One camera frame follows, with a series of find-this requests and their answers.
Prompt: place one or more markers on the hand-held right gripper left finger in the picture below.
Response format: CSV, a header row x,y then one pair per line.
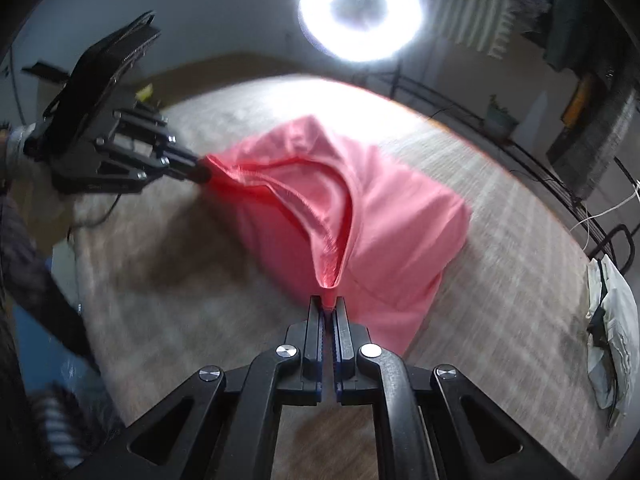
x,y
320,350

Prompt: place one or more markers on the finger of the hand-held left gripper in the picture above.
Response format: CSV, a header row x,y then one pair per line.
x,y
150,167
150,127

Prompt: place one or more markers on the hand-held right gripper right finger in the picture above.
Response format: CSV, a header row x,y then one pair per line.
x,y
342,350

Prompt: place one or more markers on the pink t-shirt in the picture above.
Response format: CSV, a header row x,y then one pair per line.
x,y
400,220

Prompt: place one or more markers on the person's left forearm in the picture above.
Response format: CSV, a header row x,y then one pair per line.
x,y
30,270

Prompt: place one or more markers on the pile of folded clothes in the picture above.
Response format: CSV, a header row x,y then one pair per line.
x,y
612,310

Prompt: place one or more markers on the beige plaid blanket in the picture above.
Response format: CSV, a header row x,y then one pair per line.
x,y
500,310

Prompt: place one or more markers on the blue plastic packet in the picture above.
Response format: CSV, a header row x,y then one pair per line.
x,y
40,340

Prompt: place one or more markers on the striped cloth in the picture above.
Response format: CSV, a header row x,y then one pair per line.
x,y
60,425

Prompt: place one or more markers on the potted plant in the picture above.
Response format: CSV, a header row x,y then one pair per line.
x,y
501,122

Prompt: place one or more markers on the grey plaid coat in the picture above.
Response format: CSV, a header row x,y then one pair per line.
x,y
595,150

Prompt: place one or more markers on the orange garment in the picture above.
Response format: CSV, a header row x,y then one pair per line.
x,y
580,100

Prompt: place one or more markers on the dark green jacket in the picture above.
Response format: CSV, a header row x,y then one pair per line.
x,y
575,35

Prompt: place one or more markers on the black metal frame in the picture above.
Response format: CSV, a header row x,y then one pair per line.
x,y
626,250

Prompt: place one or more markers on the striped wall hanging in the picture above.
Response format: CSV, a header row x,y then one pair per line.
x,y
465,5

